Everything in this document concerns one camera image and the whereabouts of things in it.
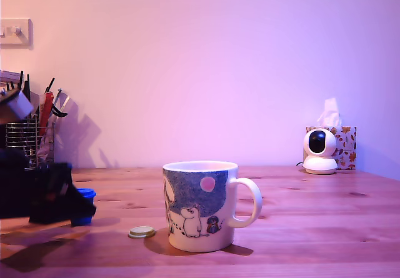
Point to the blue coffee capsule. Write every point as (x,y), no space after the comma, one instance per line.
(87,193)

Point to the gold coffee capsule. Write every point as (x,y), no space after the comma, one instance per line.
(142,231)

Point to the crumpled clear plastic bag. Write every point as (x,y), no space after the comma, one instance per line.
(45,146)

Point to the metal tongs with black head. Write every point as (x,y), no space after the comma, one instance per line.
(61,114)

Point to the red white paper sleeve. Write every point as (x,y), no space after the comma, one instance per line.
(46,109)

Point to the short black stick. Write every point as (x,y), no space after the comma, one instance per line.
(50,85)

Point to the wide black spatula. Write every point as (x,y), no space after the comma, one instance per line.
(27,87)

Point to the thin long black stick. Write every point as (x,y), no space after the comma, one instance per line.
(21,79)

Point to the white ledge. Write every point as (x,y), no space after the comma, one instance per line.
(7,76)

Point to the white cartoon print mug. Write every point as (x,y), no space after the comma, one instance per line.
(200,203)

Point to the white tissue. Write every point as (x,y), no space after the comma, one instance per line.
(329,115)

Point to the leaf print tissue box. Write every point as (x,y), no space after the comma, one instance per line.
(347,146)

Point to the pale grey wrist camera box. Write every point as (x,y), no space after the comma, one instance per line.
(22,106)

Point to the white wall switch plate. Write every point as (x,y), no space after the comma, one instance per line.
(25,37)

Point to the small white round camera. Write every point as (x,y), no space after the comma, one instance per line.
(328,165)

